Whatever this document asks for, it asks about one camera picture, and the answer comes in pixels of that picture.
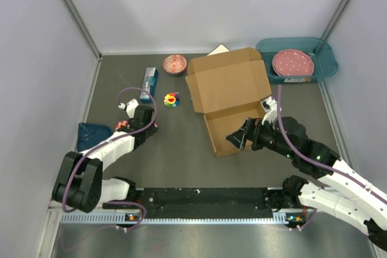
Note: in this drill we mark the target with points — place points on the red patterned bowl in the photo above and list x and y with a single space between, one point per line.
175 64

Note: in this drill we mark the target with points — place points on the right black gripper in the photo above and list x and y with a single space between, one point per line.
253 128

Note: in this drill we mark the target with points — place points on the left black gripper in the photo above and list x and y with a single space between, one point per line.
153 130

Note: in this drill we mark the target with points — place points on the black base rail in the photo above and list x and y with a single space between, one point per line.
208 203

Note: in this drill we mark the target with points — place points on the white square plate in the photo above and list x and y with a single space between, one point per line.
221 48

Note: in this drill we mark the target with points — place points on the blue toothpaste box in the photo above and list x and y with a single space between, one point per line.
149 84

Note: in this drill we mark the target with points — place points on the teal plastic bin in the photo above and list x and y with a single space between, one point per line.
321 53

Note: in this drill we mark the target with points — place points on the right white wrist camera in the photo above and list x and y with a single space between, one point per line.
270 107

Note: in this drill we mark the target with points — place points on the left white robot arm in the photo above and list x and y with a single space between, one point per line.
80 184

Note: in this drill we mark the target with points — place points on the pink polka dot plate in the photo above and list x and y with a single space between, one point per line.
290 62

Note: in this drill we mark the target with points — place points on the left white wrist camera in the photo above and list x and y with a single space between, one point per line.
129 107

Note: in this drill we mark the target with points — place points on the brown cardboard box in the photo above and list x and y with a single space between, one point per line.
226 88

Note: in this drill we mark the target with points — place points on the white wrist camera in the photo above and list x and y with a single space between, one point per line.
270 107
129 107

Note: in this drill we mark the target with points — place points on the dark blue leaf dish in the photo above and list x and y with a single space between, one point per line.
89 135

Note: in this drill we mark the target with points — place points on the rainbow flower plush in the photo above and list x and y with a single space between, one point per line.
172 100

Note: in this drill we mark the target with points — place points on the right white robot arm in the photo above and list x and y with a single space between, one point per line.
356 201

